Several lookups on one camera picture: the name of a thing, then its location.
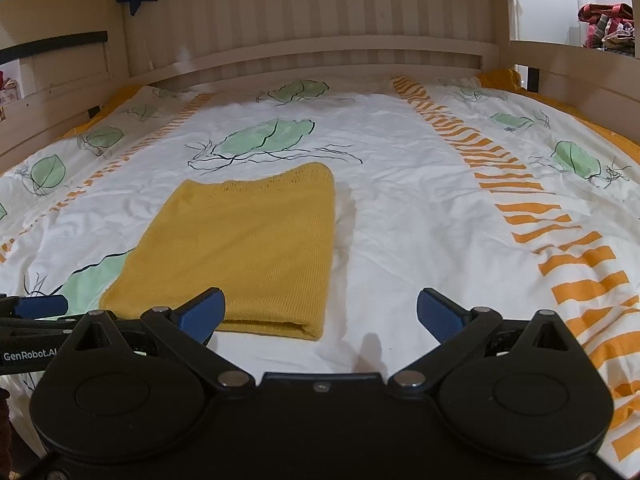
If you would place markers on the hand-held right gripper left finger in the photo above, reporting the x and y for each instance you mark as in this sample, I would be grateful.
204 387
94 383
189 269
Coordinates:
202 312

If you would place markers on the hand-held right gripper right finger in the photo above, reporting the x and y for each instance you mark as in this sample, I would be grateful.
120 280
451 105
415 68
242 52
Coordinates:
440 315

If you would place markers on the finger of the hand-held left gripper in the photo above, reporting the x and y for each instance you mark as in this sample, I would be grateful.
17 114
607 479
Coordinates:
35 325
42 306

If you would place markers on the yellow knitted sweater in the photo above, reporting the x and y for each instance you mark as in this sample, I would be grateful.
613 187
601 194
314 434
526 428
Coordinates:
240 240

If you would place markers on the white leaf print duvet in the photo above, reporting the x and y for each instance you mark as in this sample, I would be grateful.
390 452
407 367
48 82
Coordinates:
400 210

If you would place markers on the patterned cloth pile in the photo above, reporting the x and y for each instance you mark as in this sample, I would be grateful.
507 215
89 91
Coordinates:
9 95

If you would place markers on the red patterned bags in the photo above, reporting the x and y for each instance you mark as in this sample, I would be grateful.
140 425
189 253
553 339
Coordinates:
600 17

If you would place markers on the wooden bed frame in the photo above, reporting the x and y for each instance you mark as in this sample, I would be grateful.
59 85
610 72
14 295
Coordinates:
325 10

